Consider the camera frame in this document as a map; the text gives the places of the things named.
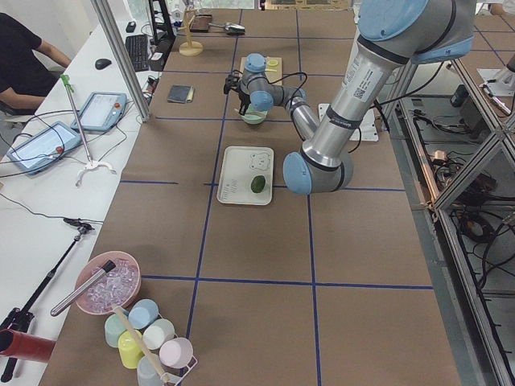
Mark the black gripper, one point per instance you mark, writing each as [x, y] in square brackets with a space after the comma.
[244, 97]

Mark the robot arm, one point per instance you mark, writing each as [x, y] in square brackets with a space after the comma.
[255, 90]
[391, 34]

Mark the light green bowl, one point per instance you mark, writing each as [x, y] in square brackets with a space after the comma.
[253, 118]

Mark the metal tube in bowl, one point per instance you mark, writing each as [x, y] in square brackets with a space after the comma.
[73, 296]

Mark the pink bowl with ice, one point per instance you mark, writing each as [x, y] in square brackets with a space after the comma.
[118, 287]

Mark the wooden cutting board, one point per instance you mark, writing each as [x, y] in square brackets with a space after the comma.
[277, 68]

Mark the folded grey cloth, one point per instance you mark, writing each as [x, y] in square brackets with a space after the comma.
[181, 94]

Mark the cream bear serving tray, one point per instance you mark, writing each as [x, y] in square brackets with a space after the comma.
[239, 166]

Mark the green avocado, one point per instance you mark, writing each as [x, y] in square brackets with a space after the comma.
[258, 184]

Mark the wooden mug tree stand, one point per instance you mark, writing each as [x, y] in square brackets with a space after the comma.
[189, 47]

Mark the metal scoop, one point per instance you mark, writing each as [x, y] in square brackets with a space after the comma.
[229, 28]

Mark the dark framed tray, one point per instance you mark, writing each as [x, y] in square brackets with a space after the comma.
[201, 23]

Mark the black keyboard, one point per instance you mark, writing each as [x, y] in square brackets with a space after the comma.
[137, 47]

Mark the far blue teach pendant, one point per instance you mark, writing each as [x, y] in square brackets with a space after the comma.
[102, 111]

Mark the blue teach pendant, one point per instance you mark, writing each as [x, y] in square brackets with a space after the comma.
[45, 148]
[102, 111]

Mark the black computer mouse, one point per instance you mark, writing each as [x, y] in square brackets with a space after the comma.
[102, 63]

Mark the white stand with green clip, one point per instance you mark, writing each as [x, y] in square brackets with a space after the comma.
[91, 164]

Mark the near blue teach pendant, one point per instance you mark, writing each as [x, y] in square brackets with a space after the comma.
[45, 148]

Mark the person in black shirt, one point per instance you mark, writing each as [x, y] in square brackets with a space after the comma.
[25, 81]

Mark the blue plastic cup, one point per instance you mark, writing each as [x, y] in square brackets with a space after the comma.
[143, 313]

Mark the white plastic cup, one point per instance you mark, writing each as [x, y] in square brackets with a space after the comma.
[159, 332]

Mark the green plastic cup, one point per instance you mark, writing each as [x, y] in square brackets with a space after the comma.
[113, 329]

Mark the pink plastic cup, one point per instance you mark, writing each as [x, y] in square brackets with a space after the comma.
[176, 353]

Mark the yellow plastic cup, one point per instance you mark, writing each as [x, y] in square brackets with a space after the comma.
[129, 352]

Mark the grey plastic cup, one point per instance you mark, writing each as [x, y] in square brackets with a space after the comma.
[146, 373]

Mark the black tripod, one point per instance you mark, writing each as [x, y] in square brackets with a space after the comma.
[19, 319]

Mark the red cylinder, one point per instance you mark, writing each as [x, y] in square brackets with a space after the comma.
[24, 346]

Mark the aluminium frame post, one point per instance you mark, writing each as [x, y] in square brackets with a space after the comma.
[118, 48]

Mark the wooden stick handle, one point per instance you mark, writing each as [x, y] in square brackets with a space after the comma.
[164, 376]

